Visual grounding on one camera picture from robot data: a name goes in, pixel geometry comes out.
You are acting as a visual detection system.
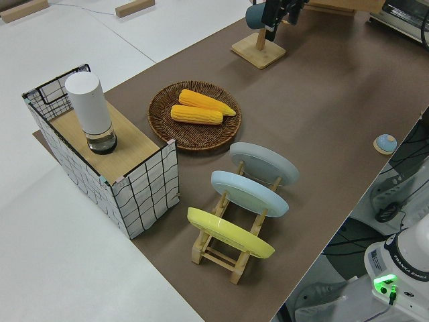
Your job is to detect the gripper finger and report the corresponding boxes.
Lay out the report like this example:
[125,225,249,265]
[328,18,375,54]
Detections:
[288,0,301,25]
[263,0,281,42]

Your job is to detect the dark blue mug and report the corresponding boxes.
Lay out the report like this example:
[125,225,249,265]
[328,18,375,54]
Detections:
[245,4,269,30]

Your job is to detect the wooden mug tree stand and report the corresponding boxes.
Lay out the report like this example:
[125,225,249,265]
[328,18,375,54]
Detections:
[230,0,287,70]

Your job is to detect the brown table mat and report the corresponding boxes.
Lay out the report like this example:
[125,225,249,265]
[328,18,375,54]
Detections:
[32,0,429,322]

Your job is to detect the white countertop oven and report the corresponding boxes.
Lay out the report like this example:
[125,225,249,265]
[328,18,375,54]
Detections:
[368,0,429,51]

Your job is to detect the yellow corn cob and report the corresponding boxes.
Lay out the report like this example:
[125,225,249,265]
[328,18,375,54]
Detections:
[170,104,225,126]
[178,89,237,117]

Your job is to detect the wooden block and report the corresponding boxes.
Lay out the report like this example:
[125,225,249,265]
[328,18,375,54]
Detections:
[0,0,50,23]
[115,0,156,18]

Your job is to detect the round wicker basket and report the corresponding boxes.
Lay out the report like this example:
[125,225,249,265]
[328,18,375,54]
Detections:
[147,80,243,152]

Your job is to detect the grey plate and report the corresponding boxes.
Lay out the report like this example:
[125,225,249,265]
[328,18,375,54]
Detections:
[229,142,300,186]

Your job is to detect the blue bell on wooden base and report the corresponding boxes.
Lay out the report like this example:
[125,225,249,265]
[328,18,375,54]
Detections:
[373,133,398,155]

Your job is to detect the light blue plate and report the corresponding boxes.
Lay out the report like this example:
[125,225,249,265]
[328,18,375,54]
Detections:
[210,170,290,218]

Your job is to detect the white cylinder bottle clear base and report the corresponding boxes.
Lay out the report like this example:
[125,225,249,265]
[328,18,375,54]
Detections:
[64,72,119,156]

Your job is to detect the white power strip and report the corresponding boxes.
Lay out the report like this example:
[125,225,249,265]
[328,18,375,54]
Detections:
[370,167,429,219]

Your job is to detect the yellow plate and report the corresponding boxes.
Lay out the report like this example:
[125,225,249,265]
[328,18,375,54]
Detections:
[186,207,276,260]

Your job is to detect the wooden plate rack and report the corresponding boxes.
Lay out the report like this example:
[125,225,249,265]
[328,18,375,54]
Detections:
[190,160,283,285]

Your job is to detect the thin blue cable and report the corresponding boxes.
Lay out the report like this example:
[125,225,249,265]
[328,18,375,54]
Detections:
[49,2,117,16]

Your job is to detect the black coiled cable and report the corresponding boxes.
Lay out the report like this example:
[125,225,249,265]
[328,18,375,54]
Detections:
[374,200,408,223]

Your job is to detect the wire grid shelf wooden top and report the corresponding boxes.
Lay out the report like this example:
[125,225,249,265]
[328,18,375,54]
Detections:
[21,62,182,239]

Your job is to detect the black base cable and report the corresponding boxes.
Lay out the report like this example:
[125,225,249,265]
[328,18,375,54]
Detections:
[385,283,400,307]

